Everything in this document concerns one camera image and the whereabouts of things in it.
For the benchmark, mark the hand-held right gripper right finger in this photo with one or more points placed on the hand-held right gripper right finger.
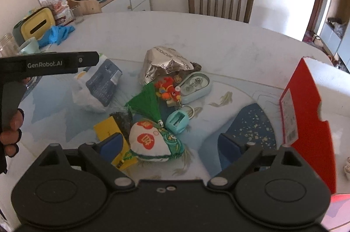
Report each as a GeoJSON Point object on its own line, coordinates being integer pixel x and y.
{"type": "Point", "coordinates": [229, 149]}

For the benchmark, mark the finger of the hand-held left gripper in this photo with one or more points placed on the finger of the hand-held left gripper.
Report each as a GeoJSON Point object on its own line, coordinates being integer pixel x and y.
{"type": "Point", "coordinates": [84, 59]}

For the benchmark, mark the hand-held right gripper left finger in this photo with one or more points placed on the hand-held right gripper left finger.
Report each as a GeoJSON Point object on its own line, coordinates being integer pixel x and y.
{"type": "Point", "coordinates": [112, 145]}

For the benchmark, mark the yellow packet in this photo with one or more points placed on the yellow packet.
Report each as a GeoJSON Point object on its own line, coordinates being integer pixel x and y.
{"type": "Point", "coordinates": [105, 129]}

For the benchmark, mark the dark speckled packet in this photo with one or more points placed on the dark speckled packet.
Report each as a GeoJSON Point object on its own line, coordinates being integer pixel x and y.
{"type": "Point", "coordinates": [123, 121]}

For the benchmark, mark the grey packet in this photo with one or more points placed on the grey packet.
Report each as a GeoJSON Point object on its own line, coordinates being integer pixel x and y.
{"type": "Point", "coordinates": [102, 83]}

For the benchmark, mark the white embroidered sachet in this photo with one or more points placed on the white embroidered sachet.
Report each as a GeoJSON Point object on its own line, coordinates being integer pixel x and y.
{"type": "Point", "coordinates": [149, 143]}

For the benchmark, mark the green tassel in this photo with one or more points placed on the green tassel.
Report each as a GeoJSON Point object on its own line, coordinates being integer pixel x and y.
{"type": "Point", "coordinates": [146, 102]}

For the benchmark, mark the teal padlock-shaped toy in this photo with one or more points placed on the teal padlock-shaped toy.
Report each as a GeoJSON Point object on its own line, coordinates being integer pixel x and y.
{"type": "Point", "coordinates": [177, 121]}

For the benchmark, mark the red and white cardboard box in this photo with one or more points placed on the red and white cardboard box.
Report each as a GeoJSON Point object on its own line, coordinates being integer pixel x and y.
{"type": "Point", "coordinates": [303, 100]}

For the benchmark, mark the person's left hand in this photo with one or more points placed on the person's left hand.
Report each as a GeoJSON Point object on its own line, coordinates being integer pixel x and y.
{"type": "Point", "coordinates": [12, 136]}

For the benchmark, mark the glass jar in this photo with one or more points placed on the glass jar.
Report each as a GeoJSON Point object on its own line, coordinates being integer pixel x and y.
{"type": "Point", "coordinates": [8, 46]}

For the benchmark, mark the pale green mug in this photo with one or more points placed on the pale green mug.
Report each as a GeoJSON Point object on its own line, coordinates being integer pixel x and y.
{"type": "Point", "coordinates": [30, 47]}

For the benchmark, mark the blue cloth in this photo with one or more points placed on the blue cloth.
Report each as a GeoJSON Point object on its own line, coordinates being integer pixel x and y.
{"type": "Point", "coordinates": [56, 35]}

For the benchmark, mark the clear drinking glass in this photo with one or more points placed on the clear drinking glass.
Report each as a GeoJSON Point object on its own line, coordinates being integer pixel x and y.
{"type": "Point", "coordinates": [77, 15]}

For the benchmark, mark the yellow tissue box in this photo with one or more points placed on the yellow tissue box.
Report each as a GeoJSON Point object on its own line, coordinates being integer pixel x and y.
{"type": "Point", "coordinates": [37, 25]}

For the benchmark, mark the wooden box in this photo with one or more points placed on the wooden box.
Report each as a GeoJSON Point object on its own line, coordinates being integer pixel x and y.
{"type": "Point", "coordinates": [87, 6]}

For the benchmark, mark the oval grey case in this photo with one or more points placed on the oval grey case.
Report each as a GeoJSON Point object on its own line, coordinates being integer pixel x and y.
{"type": "Point", "coordinates": [195, 87]}

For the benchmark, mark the silver foil bag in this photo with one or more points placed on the silver foil bag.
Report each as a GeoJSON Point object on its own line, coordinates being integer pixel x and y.
{"type": "Point", "coordinates": [161, 62]}

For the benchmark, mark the red patterned rug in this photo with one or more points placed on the red patterned rug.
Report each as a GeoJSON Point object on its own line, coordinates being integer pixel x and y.
{"type": "Point", "coordinates": [308, 37]}

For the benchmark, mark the beige slippers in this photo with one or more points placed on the beige slippers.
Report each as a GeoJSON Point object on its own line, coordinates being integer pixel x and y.
{"type": "Point", "coordinates": [317, 41]}

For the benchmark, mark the grey hallway cabinet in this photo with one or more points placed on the grey hallway cabinet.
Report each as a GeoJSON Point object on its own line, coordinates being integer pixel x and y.
{"type": "Point", "coordinates": [335, 35]}

